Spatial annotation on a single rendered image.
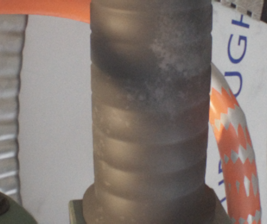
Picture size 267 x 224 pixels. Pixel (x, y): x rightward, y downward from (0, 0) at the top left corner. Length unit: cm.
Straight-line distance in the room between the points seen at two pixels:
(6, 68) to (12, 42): 1
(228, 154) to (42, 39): 16
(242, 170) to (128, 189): 6
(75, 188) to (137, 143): 23
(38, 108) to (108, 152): 19
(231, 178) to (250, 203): 1
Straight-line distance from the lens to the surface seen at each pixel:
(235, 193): 22
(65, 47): 36
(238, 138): 22
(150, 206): 17
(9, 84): 34
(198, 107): 17
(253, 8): 48
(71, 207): 20
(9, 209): 23
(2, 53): 33
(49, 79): 36
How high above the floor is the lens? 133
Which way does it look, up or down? 26 degrees down
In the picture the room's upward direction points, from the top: 135 degrees counter-clockwise
